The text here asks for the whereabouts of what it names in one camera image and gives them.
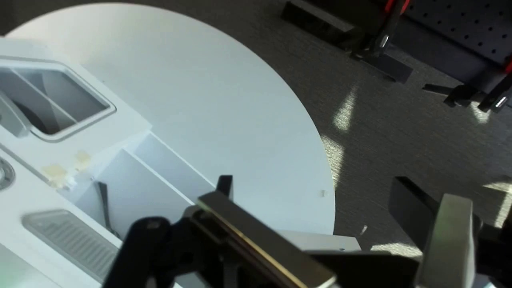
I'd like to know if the black stand with red clamp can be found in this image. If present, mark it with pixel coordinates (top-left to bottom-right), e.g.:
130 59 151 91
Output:
281 0 415 85
423 54 512 115

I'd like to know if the round white table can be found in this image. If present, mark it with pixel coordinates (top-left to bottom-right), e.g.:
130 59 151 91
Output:
5 1 338 237

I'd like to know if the grey toy sink basin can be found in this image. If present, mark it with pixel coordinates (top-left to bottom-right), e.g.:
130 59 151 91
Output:
0 61 119 142

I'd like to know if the black perforated board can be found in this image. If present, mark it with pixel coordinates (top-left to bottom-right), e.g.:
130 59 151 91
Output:
402 0 512 69

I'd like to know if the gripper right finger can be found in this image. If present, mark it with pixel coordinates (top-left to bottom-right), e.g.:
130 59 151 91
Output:
388 174 485 288

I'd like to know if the white toy kitchen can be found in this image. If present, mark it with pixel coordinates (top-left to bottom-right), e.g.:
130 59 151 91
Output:
0 37 365 288

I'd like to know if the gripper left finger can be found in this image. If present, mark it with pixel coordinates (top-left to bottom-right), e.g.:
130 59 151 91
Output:
183 174 341 288

